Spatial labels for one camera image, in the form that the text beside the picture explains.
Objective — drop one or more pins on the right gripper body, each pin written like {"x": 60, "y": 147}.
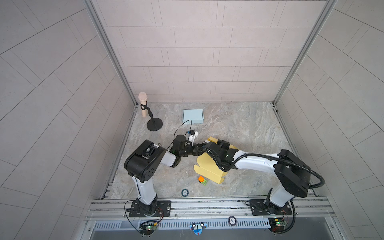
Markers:
{"x": 222, "y": 145}

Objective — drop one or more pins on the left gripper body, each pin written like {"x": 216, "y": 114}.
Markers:
{"x": 187, "y": 151}

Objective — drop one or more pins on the yellow paper box stack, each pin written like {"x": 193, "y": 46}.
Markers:
{"x": 207, "y": 168}

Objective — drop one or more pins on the light blue paper box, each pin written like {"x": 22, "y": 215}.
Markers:
{"x": 196, "y": 116}

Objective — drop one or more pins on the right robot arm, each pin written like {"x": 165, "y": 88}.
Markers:
{"x": 293, "y": 174}

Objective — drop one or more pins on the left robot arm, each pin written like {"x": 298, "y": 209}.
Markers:
{"x": 143, "y": 162}

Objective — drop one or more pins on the orange green toy block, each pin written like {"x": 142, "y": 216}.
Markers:
{"x": 202, "y": 180}

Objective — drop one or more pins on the black microphone stand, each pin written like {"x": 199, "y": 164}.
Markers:
{"x": 154, "y": 124}

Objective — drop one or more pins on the beige microphone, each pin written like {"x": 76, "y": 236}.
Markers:
{"x": 143, "y": 103}

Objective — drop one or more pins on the round black white disc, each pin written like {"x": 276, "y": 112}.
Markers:
{"x": 232, "y": 221}

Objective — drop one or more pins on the blue sticker marker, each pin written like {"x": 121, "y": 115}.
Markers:
{"x": 197, "y": 228}

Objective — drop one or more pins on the left green circuit board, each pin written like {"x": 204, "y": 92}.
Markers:
{"x": 148, "y": 227}

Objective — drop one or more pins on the green circuit board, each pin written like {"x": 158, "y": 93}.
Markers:
{"x": 277, "y": 224}
{"x": 148, "y": 227}

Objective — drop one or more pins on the right green circuit board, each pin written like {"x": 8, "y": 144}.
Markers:
{"x": 277, "y": 224}

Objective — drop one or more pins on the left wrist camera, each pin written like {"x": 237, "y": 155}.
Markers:
{"x": 192, "y": 134}

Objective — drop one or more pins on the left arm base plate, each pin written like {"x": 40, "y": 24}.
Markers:
{"x": 158, "y": 209}

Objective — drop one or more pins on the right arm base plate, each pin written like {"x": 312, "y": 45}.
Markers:
{"x": 260, "y": 208}

